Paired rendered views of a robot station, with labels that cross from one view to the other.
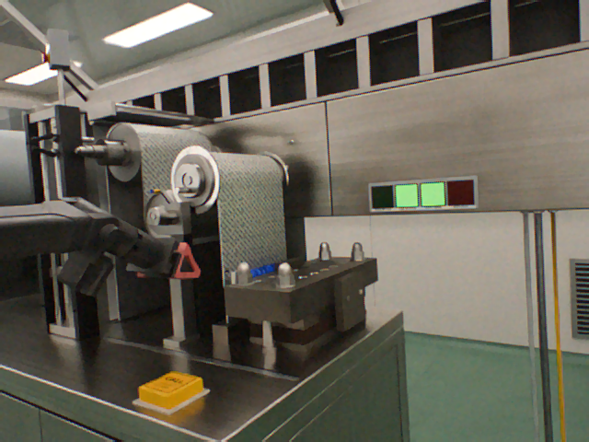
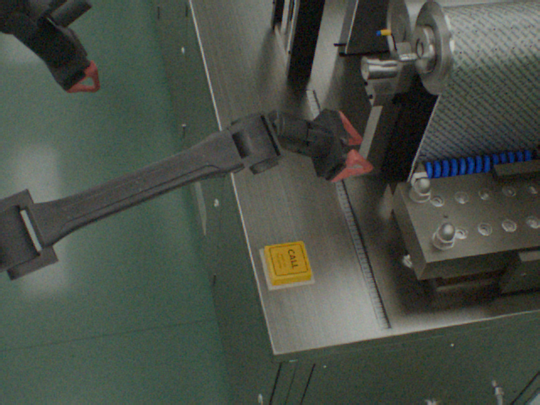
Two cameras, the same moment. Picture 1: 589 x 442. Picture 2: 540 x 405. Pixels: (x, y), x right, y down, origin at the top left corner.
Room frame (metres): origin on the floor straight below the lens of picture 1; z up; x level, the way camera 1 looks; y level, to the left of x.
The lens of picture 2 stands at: (0.00, -0.21, 2.22)
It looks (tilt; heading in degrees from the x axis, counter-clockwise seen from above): 55 degrees down; 36
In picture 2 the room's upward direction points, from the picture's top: 10 degrees clockwise
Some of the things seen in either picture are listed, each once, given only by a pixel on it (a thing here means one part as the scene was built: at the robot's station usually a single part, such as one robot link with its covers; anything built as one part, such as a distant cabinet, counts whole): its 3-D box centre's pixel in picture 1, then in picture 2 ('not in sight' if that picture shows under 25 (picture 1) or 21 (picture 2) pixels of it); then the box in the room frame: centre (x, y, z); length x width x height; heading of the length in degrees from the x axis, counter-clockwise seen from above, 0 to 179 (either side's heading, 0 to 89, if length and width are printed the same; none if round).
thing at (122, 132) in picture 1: (163, 155); not in sight; (1.21, 0.35, 1.33); 0.25 x 0.14 x 0.14; 146
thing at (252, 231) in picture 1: (255, 238); (489, 126); (1.03, 0.10, 1.11); 0.23 x 0.01 x 0.18; 146
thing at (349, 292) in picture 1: (351, 299); (536, 270); (0.95, -0.11, 0.96); 0.10 x 0.03 x 0.11; 146
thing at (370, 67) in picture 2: (156, 215); (369, 67); (0.91, 0.29, 1.18); 0.04 x 0.02 x 0.04; 56
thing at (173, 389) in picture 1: (171, 389); (288, 263); (0.67, 0.21, 0.91); 0.07 x 0.07 x 0.02; 56
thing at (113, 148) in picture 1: (111, 152); not in sight; (1.08, 0.43, 1.33); 0.06 x 0.06 x 0.06; 56
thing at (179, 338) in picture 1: (176, 273); (376, 114); (0.94, 0.27, 1.05); 0.06 x 0.05 x 0.31; 146
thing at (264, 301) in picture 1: (310, 283); (515, 215); (0.99, -0.03, 1.00); 0.40 x 0.16 x 0.06; 146
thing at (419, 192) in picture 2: (244, 273); (422, 186); (0.88, 0.11, 1.05); 0.04 x 0.04 x 0.04
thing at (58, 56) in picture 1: (54, 50); not in sight; (1.29, 0.66, 1.66); 0.07 x 0.07 x 0.10; 35
